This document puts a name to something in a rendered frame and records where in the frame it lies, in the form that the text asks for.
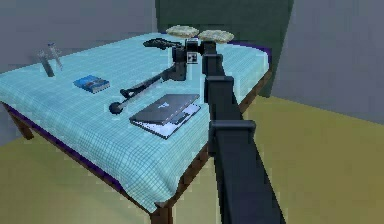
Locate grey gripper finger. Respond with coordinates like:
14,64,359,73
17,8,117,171
108,77,170,116
119,73,167,100

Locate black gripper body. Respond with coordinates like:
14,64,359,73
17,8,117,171
161,45,189,82

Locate bed with light blue cover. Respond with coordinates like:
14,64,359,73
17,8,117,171
0,0,295,224

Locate cream pillow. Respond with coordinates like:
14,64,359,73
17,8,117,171
165,24,200,39
198,29,235,44

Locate black curved object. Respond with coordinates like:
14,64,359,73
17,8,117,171
142,38,183,51

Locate dark grey stick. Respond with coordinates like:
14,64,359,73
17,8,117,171
37,49,56,78

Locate grey laptop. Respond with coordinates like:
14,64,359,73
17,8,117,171
128,93,202,140

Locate blue book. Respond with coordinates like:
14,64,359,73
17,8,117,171
72,74,111,95

